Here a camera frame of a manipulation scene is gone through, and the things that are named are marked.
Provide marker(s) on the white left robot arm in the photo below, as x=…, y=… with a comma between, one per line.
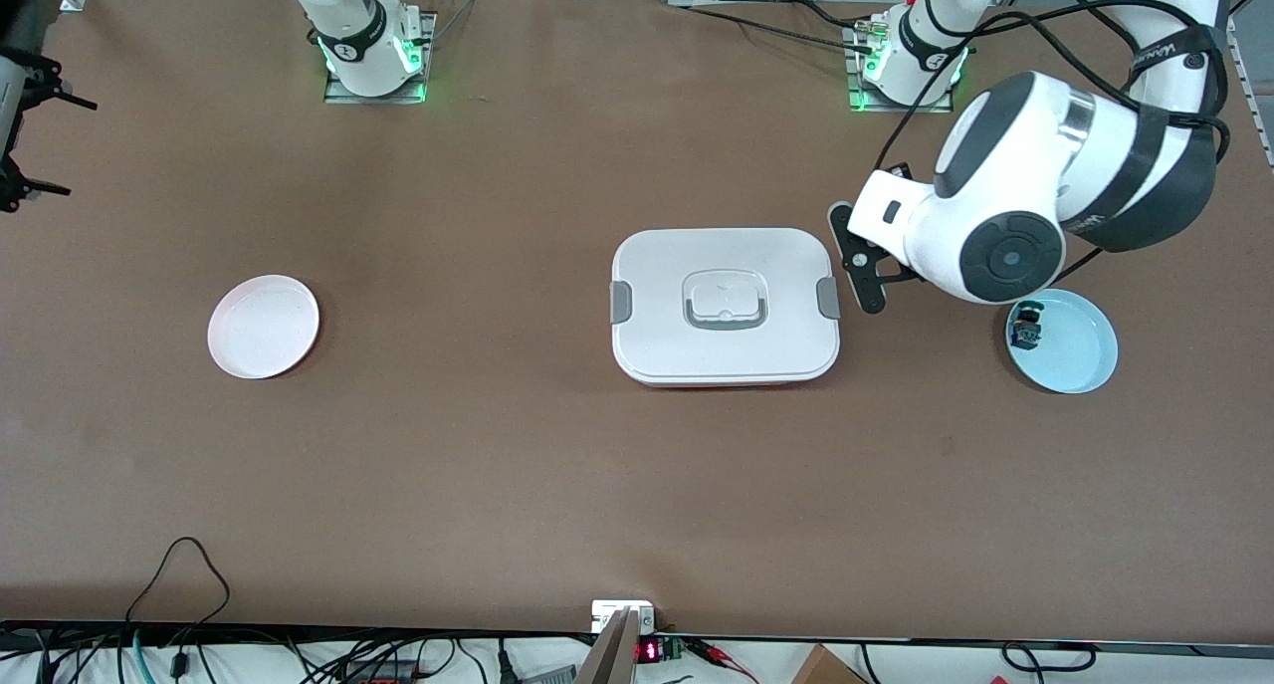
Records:
x=1005, y=166

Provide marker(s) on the white lunch box grey clips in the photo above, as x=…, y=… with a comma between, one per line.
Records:
x=657, y=296

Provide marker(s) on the brown cardboard box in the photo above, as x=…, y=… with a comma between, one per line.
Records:
x=826, y=669

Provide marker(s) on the light blue round plate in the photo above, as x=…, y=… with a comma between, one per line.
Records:
x=1080, y=350

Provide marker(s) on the pink round plate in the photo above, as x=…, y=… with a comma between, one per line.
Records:
x=264, y=326

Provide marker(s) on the red clip leads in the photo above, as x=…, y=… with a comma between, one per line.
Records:
x=712, y=652

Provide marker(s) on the white clamp block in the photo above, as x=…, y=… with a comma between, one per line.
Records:
x=607, y=614

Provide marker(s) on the red LED display module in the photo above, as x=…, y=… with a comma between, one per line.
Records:
x=649, y=651

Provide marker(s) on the grey power adapter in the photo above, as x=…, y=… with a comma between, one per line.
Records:
x=547, y=676

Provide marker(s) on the orange black power strip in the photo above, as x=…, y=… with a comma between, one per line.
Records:
x=378, y=676

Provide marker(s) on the green switch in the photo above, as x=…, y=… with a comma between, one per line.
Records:
x=1031, y=314

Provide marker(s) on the blue switch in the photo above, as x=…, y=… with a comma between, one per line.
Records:
x=1025, y=339

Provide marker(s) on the perforated metal rail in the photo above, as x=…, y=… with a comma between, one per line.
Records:
x=1259, y=116

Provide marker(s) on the grey aluminium post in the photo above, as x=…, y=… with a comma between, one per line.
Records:
x=612, y=659

